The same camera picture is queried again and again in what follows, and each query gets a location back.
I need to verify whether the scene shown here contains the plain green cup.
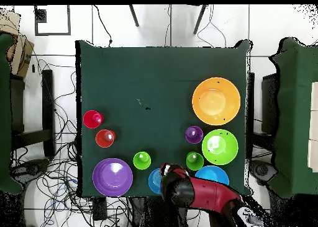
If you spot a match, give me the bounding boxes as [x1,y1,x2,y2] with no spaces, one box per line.
[185,151,205,171]

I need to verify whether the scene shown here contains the small blue bowl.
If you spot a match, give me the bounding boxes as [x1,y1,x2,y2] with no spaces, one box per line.
[148,167,163,195]

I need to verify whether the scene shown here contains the large blue bowl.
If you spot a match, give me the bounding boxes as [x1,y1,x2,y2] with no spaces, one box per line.
[194,165,230,186]

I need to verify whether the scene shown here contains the purple cup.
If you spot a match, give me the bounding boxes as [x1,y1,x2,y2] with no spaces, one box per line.
[184,125,204,145]

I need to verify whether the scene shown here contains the stepped green cup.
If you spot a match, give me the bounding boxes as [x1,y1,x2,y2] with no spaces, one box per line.
[132,151,152,171]

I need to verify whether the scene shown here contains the green bowl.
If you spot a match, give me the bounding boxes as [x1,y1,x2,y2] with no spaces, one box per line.
[201,128,239,166]

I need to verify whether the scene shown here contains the purple bowl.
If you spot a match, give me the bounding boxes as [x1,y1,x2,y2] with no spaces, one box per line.
[92,158,134,197]

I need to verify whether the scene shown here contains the orange bowl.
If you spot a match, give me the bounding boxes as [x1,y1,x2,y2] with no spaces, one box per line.
[191,77,242,127]

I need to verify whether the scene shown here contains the orange cup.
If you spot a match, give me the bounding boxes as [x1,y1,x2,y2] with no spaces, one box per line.
[95,129,117,149]

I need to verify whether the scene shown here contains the black power adapter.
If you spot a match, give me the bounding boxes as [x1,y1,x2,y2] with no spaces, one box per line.
[92,197,108,221]

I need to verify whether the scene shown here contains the dark green table cloth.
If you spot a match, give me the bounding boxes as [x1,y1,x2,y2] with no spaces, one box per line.
[75,39,253,198]

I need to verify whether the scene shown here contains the red cup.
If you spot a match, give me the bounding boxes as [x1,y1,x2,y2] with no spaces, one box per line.
[82,110,104,130]

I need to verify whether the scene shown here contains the green cloth covered side table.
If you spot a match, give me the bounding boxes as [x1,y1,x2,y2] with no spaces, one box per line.
[0,33,24,195]
[269,37,318,199]

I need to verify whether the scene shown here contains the grey base with knob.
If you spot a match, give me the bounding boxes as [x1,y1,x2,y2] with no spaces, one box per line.
[13,158,50,185]

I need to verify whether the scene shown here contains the black tripod leg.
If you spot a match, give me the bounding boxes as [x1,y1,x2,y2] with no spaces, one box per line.
[128,4,140,27]
[193,4,207,35]

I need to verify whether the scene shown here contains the cardboard box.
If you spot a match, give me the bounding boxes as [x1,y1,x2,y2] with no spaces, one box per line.
[0,9,35,79]

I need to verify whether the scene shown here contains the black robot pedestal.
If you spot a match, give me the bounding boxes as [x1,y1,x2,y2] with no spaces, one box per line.
[131,196,175,227]

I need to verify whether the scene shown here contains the black stand frame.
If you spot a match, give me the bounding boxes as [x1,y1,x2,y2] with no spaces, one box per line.
[245,72,279,161]
[9,69,56,158]

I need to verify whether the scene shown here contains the tangle of black cables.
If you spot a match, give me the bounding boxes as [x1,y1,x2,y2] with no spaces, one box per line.
[9,59,130,227]

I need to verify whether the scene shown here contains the black cable with plug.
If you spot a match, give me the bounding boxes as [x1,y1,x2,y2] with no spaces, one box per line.
[92,4,113,46]

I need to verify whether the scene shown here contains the black square floor frame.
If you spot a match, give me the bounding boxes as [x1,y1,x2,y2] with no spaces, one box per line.
[34,4,71,36]

